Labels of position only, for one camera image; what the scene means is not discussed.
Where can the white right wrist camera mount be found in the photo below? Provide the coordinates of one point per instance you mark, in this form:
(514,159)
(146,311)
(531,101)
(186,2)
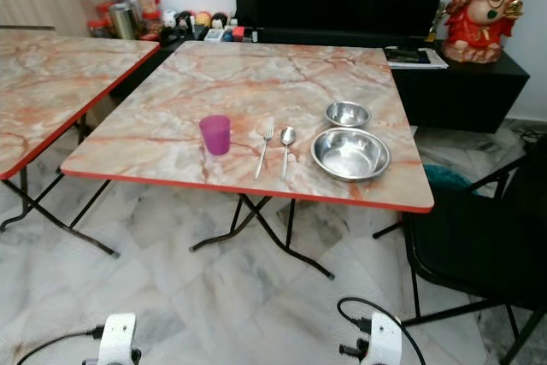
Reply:
(386,339)

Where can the black metal chair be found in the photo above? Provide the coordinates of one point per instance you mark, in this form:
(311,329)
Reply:
(479,241)

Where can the red laughing Buddha statue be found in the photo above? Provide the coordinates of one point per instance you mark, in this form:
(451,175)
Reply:
(483,23)

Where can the steel flask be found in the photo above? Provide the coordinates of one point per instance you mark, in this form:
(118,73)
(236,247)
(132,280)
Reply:
(121,23)

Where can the steel spoon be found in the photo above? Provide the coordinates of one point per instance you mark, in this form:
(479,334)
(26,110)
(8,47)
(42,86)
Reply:
(287,136)

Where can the small steel bowl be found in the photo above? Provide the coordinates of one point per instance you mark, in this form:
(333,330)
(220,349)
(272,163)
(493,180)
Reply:
(348,114)

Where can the steel fork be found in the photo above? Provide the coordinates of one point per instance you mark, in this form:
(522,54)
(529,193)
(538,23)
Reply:
(263,153)

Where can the stack of papers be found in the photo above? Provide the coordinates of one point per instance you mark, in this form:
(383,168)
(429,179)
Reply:
(417,57)

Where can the teal round cushion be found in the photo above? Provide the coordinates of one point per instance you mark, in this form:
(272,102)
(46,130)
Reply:
(444,179)

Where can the marble-pattern folding table red edge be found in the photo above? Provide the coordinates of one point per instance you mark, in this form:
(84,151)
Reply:
(239,87)
(51,83)

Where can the light wood sideboard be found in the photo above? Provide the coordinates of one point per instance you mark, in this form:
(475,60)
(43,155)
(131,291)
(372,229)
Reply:
(51,6)

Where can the purple plastic cup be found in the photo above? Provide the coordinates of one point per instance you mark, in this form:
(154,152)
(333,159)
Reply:
(215,135)

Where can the large steel bowl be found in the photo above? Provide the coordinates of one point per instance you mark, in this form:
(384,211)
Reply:
(350,156)

